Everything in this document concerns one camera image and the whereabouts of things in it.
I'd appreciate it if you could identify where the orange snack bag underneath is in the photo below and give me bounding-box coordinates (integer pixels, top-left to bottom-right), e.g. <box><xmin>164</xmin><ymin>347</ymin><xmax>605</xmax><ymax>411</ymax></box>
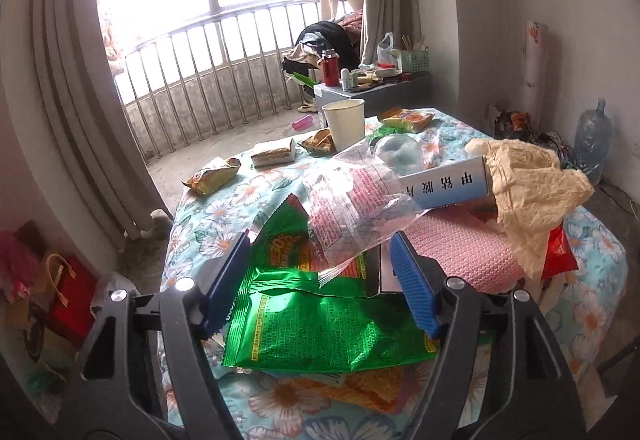
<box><xmin>288</xmin><ymin>366</ymin><xmax>405</xmax><ymax>414</ymax></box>

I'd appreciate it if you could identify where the metal balcony railing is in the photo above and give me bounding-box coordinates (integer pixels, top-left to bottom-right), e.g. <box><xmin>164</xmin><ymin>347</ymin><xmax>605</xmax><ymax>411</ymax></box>
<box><xmin>115</xmin><ymin>0</ymin><xmax>320</xmax><ymax>163</ymax></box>

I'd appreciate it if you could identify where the red snack bag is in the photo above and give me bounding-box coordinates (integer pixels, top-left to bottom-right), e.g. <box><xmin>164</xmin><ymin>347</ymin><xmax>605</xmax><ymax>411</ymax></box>
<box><xmin>541</xmin><ymin>225</ymin><xmax>578</xmax><ymax>279</ymax></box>

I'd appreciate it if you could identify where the blue white medicine box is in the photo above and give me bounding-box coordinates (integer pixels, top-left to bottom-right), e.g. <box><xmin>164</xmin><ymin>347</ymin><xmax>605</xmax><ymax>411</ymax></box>
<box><xmin>399</xmin><ymin>156</ymin><xmax>490</xmax><ymax>209</ymax></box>

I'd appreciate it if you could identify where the clear plastic printed bag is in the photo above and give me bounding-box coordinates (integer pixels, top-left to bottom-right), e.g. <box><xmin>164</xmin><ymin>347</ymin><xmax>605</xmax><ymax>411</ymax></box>
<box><xmin>303</xmin><ymin>139</ymin><xmax>425</xmax><ymax>286</ymax></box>

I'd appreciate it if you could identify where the large clear water jug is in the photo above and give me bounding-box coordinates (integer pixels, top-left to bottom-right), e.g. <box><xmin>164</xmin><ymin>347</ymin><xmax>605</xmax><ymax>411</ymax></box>
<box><xmin>574</xmin><ymin>98</ymin><xmax>613</xmax><ymax>186</ymax></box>

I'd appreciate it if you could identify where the red thermos bottle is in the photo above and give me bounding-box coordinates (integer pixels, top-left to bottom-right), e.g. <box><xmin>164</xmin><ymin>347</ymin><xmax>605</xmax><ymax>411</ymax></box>
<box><xmin>320</xmin><ymin>48</ymin><xmax>340</xmax><ymax>86</ymax></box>

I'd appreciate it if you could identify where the pink plastic bag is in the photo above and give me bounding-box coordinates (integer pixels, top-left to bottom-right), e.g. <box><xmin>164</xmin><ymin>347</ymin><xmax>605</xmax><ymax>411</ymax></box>
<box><xmin>0</xmin><ymin>231</ymin><xmax>40</xmax><ymax>303</ymax></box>

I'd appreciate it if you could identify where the grey low cabinet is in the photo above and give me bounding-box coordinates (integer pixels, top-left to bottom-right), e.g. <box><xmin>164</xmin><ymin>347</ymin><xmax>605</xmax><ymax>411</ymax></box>
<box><xmin>314</xmin><ymin>72</ymin><xmax>432</xmax><ymax>117</ymax></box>

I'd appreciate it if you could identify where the small yellow snack wrapper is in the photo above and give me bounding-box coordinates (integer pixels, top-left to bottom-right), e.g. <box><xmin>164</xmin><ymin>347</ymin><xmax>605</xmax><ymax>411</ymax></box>
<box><xmin>299</xmin><ymin>129</ymin><xmax>335</xmax><ymax>157</ymax></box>

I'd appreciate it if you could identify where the yellow snack wrapper left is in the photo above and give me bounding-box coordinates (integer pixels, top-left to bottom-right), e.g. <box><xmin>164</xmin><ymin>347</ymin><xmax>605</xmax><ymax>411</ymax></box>
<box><xmin>182</xmin><ymin>157</ymin><xmax>241</xmax><ymax>196</ymax></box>

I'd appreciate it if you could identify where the green foil snack bag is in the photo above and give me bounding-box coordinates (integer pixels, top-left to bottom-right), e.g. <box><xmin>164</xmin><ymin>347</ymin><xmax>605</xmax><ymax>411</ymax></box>
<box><xmin>222</xmin><ymin>195</ymin><xmax>438</xmax><ymax>374</ymax></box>

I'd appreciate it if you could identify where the white paper cup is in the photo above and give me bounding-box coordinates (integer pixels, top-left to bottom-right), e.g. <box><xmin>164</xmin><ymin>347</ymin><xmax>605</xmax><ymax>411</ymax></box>
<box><xmin>322</xmin><ymin>98</ymin><xmax>366</xmax><ymax>152</ymax></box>

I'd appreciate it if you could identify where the black clothes pile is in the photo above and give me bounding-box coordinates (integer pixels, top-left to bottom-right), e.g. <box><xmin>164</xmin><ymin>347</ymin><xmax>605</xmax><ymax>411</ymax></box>
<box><xmin>295</xmin><ymin>20</ymin><xmax>360</xmax><ymax>69</ymax></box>

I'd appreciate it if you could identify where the pink knitted cloth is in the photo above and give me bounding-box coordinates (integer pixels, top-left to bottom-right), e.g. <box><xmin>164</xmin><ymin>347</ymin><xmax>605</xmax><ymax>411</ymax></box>
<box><xmin>405</xmin><ymin>207</ymin><xmax>524</xmax><ymax>293</ymax></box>

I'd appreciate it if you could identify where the rolled floral wallpaper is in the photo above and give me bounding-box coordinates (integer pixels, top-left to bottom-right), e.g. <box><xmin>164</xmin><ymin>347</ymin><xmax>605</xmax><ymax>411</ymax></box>
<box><xmin>523</xmin><ymin>20</ymin><xmax>548</xmax><ymax>128</ymax></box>

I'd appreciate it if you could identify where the small wrapped cake pack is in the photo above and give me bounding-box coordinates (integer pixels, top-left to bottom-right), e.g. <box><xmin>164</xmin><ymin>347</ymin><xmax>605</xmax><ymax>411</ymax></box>
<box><xmin>250</xmin><ymin>139</ymin><xmax>296</xmax><ymax>168</ymax></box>

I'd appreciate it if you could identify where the red gift bag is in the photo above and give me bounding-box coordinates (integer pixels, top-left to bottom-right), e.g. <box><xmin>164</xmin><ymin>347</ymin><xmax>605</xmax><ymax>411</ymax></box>
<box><xmin>43</xmin><ymin>252</ymin><xmax>96</xmax><ymax>347</ymax></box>

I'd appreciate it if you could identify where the floral light blue quilt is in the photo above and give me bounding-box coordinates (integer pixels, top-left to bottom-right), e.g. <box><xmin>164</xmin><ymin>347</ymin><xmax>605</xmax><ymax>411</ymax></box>
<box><xmin>158</xmin><ymin>107</ymin><xmax>629</xmax><ymax>440</ymax></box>

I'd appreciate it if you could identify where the beige paper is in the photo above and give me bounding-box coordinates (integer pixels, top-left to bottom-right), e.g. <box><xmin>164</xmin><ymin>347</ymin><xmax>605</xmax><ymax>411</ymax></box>
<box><xmin>464</xmin><ymin>139</ymin><xmax>594</xmax><ymax>282</ymax></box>

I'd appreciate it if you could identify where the orange noodle snack packet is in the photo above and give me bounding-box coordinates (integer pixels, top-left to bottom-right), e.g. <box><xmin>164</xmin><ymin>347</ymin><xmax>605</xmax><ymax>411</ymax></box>
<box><xmin>378</xmin><ymin>107</ymin><xmax>434</xmax><ymax>133</ymax></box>

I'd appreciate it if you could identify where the left grey curtain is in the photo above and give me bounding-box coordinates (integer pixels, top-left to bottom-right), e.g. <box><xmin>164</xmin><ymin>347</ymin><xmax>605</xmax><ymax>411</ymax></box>
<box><xmin>32</xmin><ymin>0</ymin><xmax>166</xmax><ymax>249</ymax></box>

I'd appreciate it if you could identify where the green plastic basket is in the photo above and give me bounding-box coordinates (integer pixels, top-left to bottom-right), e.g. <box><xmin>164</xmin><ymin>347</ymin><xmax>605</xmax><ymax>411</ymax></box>
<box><xmin>398</xmin><ymin>50</ymin><xmax>430</xmax><ymax>74</ymax></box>

